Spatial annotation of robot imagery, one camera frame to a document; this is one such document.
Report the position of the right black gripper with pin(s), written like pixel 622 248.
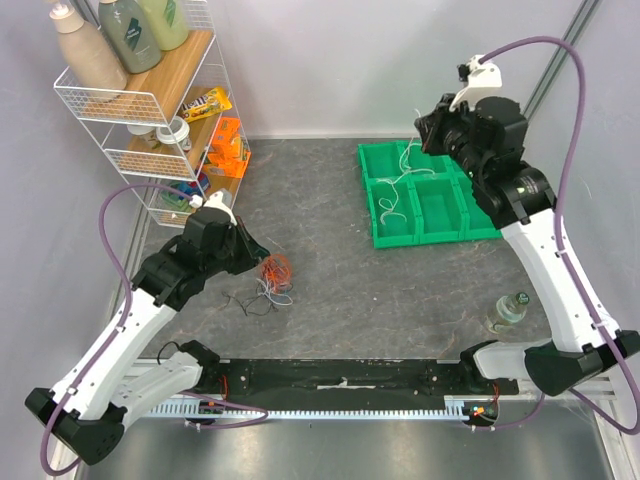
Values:
pixel 433 132

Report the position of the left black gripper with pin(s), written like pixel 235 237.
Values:
pixel 253 252

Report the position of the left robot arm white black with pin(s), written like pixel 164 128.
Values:
pixel 91 408

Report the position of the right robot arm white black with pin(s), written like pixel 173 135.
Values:
pixel 522 206

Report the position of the green six-compartment bin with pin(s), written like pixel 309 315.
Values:
pixel 416 199

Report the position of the orange snack box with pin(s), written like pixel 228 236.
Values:
pixel 228 154

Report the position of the yellow candy bag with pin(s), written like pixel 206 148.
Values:
pixel 213 102

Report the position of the clear glass bottle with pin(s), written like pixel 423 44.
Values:
pixel 507 311

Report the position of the beige pump bottle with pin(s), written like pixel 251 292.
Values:
pixel 87 54

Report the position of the light green bottle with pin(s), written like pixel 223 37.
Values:
pixel 167 22

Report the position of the dark green bottle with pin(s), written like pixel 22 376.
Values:
pixel 128 30

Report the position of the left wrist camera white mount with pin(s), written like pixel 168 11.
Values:
pixel 220 200

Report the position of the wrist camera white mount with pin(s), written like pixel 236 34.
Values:
pixel 481 79
pixel 220 200

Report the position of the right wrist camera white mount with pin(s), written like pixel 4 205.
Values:
pixel 481 79

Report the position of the white wire shelf rack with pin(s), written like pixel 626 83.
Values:
pixel 152 99

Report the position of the slotted cable duct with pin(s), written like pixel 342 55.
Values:
pixel 196 410

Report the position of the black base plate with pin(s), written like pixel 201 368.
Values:
pixel 249 377

